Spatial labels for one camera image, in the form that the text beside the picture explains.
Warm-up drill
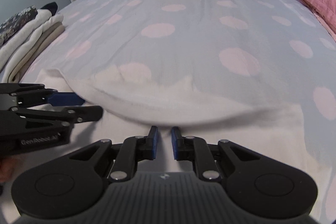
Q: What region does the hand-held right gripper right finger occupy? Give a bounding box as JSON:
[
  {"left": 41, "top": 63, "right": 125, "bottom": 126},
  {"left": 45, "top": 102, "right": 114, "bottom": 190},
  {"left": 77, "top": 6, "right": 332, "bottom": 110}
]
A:
[{"left": 171, "top": 126, "right": 271, "bottom": 182}]

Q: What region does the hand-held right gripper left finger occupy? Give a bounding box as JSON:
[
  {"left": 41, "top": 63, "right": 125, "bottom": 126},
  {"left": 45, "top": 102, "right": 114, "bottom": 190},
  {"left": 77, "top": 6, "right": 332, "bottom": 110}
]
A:
[{"left": 60, "top": 126, "right": 160, "bottom": 182}]

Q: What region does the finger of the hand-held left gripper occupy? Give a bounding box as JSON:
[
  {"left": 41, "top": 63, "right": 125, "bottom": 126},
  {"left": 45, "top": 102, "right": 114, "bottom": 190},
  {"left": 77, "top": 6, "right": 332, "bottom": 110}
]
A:
[
  {"left": 0, "top": 84, "right": 86, "bottom": 107},
  {"left": 12, "top": 106, "right": 103, "bottom": 126}
]

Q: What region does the white thin shirt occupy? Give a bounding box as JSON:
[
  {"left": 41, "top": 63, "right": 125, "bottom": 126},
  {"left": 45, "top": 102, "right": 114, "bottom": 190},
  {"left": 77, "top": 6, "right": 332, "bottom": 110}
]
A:
[{"left": 34, "top": 68, "right": 331, "bottom": 219}]

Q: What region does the stack of folded clothes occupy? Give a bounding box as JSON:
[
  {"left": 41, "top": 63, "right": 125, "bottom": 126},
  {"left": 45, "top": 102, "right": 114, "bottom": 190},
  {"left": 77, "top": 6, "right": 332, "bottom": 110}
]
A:
[{"left": 0, "top": 9, "right": 65, "bottom": 72}]

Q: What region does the person's left hand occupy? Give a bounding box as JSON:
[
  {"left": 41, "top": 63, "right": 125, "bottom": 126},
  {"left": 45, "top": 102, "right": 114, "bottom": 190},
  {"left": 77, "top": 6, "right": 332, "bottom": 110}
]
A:
[{"left": 0, "top": 157, "right": 16, "bottom": 184}]

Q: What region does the dark patterned folded garment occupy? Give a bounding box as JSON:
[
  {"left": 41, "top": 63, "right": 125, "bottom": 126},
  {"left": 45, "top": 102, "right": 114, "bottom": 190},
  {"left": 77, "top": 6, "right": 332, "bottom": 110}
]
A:
[{"left": 0, "top": 6, "right": 38, "bottom": 47}]

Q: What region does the black folded garment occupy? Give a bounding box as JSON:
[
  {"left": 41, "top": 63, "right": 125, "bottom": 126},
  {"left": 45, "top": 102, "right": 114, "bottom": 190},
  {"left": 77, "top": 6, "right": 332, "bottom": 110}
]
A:
[{"left": 39, "top": 2, "right": 59, "bottom": 17}]

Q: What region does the polka dot bed sheet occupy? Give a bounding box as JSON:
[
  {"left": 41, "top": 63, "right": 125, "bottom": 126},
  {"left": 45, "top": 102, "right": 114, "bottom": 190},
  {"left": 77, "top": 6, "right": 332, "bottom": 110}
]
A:
[{"left": 26, "top": 0, "right": 336, "bottom": 222}]

